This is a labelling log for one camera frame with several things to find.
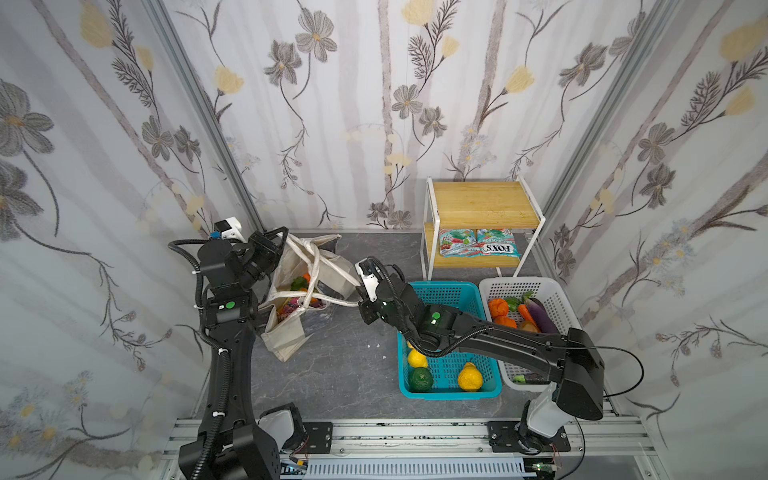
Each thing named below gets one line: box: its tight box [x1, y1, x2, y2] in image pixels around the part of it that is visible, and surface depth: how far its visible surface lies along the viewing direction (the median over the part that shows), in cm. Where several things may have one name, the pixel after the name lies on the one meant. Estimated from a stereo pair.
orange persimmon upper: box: [488, 298, 509, 319], surface depth 93 cm
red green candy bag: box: [438, 229, 480, 258], surface depth 95 cm
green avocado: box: [408, 367, 434, 393], surface depth 81 cm
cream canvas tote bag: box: [259, 233, 362, 362], surface depth 72 cm
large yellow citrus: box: [458, 362, 483, 392], surface depth 80 cm
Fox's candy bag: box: [477, 228, 521, 258], surface depth 95 cm
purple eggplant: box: [527, 297, 559, 334], surface depth 93 cm
